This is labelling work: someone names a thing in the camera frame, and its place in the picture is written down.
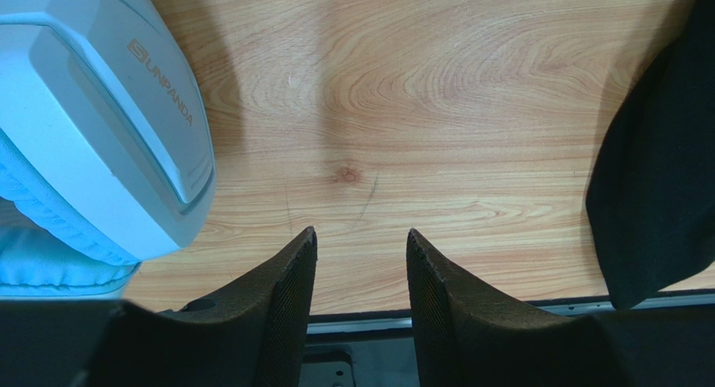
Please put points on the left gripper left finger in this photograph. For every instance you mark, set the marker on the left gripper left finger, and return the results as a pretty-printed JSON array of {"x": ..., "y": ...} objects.
[{"x": 250, "y": 332}]

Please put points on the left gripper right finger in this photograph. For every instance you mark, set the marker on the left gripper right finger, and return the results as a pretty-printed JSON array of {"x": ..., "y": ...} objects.
[{"x": 468, "y": 333}]

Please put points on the black t shirt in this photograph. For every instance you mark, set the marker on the black t shirt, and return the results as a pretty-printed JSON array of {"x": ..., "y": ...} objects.
[{"x": 650, "y": 200}]

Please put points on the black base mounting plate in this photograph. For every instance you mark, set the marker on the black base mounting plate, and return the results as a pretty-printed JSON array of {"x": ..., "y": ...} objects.
[{"x": 376, "y": 348}]

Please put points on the light blue headphones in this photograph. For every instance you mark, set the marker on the light blue headphones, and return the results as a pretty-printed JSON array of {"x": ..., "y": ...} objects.
[{"x": 106, "y": 153}]

